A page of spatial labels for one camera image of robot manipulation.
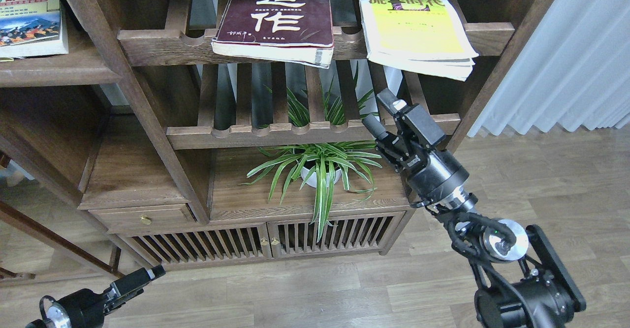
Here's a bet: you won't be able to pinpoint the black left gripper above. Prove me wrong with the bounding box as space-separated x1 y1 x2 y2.
39 265 166 328

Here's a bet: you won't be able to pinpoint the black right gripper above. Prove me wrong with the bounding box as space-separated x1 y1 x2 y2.
362 88 471 205

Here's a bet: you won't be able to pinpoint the yellow green cover book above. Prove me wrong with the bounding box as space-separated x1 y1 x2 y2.
359 0 478 81

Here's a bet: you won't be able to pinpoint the maroon book white characters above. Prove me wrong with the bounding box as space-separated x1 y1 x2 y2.
212 0 334 68

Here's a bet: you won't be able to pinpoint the colourful 300 paperback book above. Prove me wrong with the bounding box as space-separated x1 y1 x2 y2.
0 0 63 56

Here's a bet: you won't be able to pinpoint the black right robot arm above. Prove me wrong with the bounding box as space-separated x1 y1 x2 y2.
363 89 587 328

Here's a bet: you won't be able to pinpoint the left slatted cabinet door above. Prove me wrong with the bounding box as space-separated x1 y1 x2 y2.
120 223 272 270

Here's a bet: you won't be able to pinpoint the slatted cabinet door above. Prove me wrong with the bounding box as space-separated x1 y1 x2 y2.
267 211 404 258
120 223 272 270

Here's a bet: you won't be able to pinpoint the brass drawer knob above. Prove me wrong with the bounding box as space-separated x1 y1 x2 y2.
139 215 153 225

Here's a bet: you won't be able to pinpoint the wooden drawer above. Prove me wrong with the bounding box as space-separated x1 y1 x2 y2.
89 204 195 231

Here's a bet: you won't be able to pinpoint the green spider plant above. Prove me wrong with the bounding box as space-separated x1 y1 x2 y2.
240 62 394 243

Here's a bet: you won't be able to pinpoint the white plant pot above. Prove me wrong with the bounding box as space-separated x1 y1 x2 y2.
300 166 342 189

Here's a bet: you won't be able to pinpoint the right slatted cabinet door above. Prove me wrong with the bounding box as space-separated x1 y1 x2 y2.
267 211 404 258

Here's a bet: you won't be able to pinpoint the dark wooden bookshelf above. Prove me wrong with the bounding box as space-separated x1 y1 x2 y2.
0 0 570 287

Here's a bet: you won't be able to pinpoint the white pleated curtain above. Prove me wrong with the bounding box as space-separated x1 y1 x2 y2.
468 0 630 137

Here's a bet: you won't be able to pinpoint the white book under paperback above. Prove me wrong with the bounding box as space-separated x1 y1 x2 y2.
0 9 69 59

